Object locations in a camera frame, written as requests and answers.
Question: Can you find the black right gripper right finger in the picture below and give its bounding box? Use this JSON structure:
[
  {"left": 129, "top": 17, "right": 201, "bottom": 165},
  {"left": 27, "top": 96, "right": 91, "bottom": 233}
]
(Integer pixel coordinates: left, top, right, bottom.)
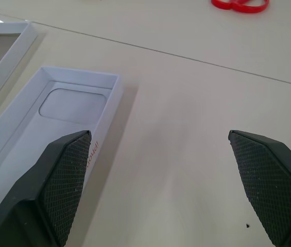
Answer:
[{"left": 228, "top": 129, "right": 291, "bottom": 247}]

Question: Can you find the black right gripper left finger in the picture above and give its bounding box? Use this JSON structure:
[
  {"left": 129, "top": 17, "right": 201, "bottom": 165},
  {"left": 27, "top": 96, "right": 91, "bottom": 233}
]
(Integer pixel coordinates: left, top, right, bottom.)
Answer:
[{"left": 0, "top": 130, "right": 92, "bottom": 247}]

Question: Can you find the white phone box base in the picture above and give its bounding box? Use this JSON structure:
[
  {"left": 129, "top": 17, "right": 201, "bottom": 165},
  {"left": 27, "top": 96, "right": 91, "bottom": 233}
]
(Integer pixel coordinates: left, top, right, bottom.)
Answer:
[{"left": 0, "top": 65, "right": 124, "bottom": 206}]

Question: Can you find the white box lid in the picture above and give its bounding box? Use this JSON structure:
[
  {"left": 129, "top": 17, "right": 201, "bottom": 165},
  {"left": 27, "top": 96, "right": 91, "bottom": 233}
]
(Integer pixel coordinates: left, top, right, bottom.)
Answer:
[{"left": 0, "top": 21, "right": 39, "bottom": 119}]

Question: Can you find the red scissors handle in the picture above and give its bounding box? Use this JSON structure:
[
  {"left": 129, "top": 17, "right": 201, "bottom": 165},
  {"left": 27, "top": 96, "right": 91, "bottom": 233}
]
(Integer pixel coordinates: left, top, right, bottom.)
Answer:
[{"left": 211, "top": 0, "right": 270, "bottom": 13}]

